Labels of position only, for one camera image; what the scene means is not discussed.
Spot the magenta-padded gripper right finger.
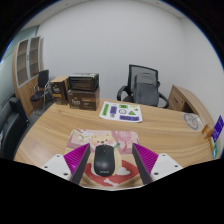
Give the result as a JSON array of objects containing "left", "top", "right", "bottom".
[{"left": 131, "top": 142, "right": 184, "bottom": 185}]

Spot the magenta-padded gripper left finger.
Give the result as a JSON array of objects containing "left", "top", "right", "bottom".
[{"left": 41, "top": 142, "right": 92, "bottom": 185}]

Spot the black computer mouse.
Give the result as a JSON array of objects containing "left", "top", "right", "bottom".
[{"left": 92, "top": 145, "right": 117, "bottom": 178}]

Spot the cartoon dog print mouse pad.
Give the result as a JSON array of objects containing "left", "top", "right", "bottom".
[{"left": 65, "top": 128, "right": 141, "bottom": 189}]

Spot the white sheet with green-purple print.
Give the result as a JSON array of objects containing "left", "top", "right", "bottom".
[{"left": 98, "top": 100, "right": 144, "bottom": 124}]

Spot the wide brown cardboard box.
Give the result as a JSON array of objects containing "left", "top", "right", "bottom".
[{"left": 67, "top": 86, "right": 101, "bottom": 112}]

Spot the orange-brown cardboard box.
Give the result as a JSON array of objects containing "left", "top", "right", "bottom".
[{"left": 201, "top": 123, "right": 215, "bottom": 140}]

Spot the tall brown cardboard box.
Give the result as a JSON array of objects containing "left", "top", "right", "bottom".
[{"left": 49, "top": 75, "right": 70, "bottom": 106}]

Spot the black sofa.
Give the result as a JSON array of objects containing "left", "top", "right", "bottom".
[{"left": 0, "top": 96, "right": 31, "bottom": 161}]

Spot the grey backpack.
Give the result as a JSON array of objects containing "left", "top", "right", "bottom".
[{"left": 132, "top": 72, "right": 161, "bottom": 108}]

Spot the wooden side desk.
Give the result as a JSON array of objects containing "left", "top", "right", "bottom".
[{"left": 167, "top": 84, "right": 214, "bottom": 126}]

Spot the purple blister package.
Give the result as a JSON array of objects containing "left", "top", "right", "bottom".
[{"left": 210, "top": 114, "right": 224, "bottom": 144}]

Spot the black cardboard box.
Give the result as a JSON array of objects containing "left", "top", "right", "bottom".
[{"left": 67, "top": 72, "right": 100, "bottom": 93}]

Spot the black mesh office chair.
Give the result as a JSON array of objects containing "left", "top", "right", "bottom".
[{"left": 116, "top": 64, "right": 170, "bottom": 109}]

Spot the small black chair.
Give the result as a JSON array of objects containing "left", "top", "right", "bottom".
[{"left": 29, "top": 69, "right": 56, "bottom": 111}]

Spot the wooden shelf unit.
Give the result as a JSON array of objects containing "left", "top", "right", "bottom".
[{"left": 11, "top": 35, "right": 46, "bottom": 118}]

